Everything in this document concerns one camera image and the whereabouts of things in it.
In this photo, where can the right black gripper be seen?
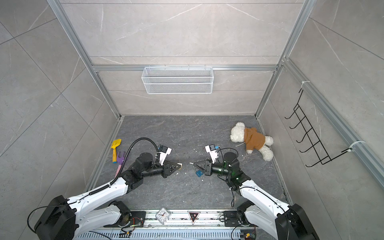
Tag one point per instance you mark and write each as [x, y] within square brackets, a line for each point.
[208, 170]

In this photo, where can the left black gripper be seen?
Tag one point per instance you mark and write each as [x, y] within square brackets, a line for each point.
[167, 168]

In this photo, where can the blue padlock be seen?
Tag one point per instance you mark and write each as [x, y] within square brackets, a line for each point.
[199, 173]

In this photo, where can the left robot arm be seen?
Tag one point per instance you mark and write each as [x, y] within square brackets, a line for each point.
[67, 218]

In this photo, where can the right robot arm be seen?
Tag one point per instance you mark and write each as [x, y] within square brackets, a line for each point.
[277, 218]

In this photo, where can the red triangle warning sign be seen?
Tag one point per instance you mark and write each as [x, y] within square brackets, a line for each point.
[194, 215]

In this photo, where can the small white clock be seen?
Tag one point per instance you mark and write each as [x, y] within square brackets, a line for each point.
[163, 215]

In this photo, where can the purple pink toy rake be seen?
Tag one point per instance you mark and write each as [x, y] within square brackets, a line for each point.
[120, 161]

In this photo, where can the white teddy bear brown hoodie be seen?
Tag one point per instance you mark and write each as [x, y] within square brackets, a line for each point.
[253, 140]

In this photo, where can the yellow toy shovel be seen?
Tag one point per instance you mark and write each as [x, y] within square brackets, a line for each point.
[114, 145]

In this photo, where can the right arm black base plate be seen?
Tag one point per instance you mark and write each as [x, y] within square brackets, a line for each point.
[234, 218]

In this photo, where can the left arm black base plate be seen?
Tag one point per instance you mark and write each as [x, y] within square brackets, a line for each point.
[135, 218]

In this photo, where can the white wire mesh basket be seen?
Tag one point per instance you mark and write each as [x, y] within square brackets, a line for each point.
[178, 80]

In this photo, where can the black wire hook rack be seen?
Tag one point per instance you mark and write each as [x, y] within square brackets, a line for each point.
[310, 134]

